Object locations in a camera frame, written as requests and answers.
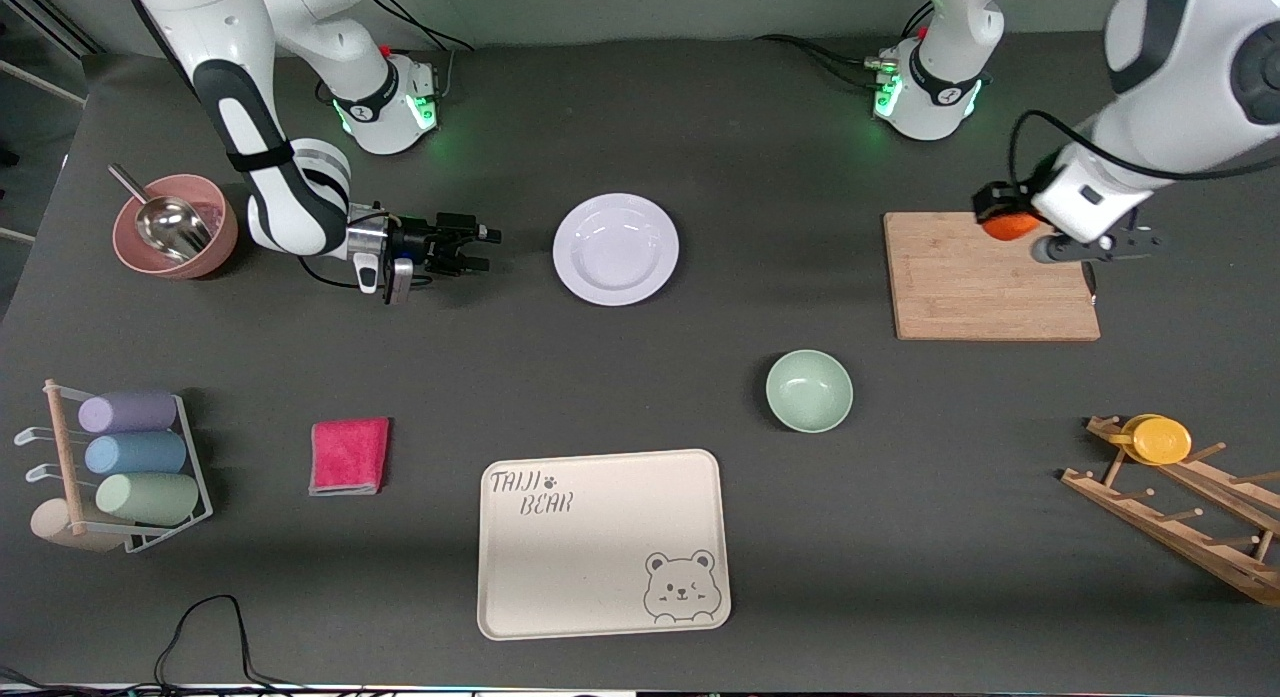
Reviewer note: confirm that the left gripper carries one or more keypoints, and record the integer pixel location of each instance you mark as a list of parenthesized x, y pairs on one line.
[(994, 198)]

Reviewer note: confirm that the purple cup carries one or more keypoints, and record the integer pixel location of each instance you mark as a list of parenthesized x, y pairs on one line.
[(130, 412)]

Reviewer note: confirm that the wooden peg drying rack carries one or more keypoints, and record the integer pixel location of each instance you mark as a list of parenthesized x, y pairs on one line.
[(1170, 532)]

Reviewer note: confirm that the beige cup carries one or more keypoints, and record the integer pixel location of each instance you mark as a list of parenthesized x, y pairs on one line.
[(50, 525)]

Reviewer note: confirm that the white round plate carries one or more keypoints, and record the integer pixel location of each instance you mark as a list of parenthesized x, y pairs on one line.
[(615, 249)]

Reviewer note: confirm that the pink folded cloth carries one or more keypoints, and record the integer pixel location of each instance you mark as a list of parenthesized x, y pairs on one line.
[(350, 457)]

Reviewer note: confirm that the yellow cup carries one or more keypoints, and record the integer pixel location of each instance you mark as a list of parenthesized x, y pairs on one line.
[(1160, 441)]

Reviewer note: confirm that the cream bear print tray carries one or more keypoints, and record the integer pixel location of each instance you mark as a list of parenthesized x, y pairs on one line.
[(600, 547)]

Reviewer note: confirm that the wooden cutting board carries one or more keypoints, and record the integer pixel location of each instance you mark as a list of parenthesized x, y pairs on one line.
[(950, 297)]

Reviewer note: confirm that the pink bowl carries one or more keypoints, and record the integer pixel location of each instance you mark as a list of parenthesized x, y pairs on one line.
[(222, 239)]

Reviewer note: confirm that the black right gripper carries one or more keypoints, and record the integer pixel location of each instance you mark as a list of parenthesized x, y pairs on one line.
[(411, 240)]

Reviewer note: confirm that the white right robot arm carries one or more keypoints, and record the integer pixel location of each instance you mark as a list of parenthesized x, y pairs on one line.
[(200, 17)]

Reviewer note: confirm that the orange fruit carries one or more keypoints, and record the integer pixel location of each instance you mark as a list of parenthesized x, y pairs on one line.
[(1010, 229)]

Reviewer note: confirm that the metal scoop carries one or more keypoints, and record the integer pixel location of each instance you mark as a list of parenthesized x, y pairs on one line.
[(175, 227)]

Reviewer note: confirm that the green cup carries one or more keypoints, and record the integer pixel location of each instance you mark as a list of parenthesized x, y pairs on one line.
[(150, 498)]

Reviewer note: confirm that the pale green bowl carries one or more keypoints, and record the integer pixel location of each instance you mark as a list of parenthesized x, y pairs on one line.
[(809, 391)]

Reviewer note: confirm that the blue cup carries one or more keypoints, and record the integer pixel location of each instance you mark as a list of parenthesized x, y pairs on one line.
[(135, 454)]

